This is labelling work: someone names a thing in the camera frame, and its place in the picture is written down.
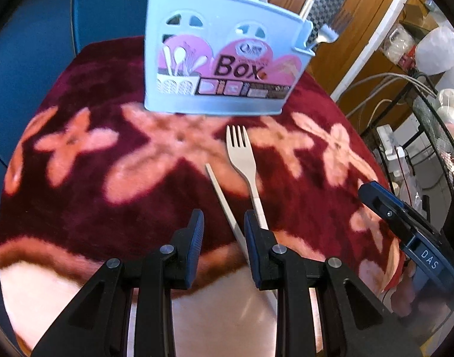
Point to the wooden door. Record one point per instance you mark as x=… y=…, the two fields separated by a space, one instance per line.
x=361 y=26

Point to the white plastic fork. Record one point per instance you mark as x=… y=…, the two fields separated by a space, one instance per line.
x=242 y=160

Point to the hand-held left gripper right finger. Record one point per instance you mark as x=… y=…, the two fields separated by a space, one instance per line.
x=251 y=245

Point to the blue cabinet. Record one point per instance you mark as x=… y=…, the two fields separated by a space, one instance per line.
x=44 y=26

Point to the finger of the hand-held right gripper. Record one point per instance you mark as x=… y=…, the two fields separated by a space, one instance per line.
x=387 y=204

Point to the white power strip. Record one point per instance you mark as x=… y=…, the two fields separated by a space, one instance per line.
x=388 y=137

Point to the clear plastic bag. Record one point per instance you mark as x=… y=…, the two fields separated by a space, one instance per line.
x=398 y=42

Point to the red floral blanket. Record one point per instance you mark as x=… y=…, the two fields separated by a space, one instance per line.
x=100 y=200

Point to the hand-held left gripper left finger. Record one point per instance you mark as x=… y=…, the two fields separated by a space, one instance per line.
x=195 y=238

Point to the light blue utensil box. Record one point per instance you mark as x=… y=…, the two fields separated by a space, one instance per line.
x=156 y=15

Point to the beige chopstick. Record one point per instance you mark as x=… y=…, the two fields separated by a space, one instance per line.
x=221 y=193

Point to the white plastic bag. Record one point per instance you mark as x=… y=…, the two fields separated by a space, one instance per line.
x=442 y=52

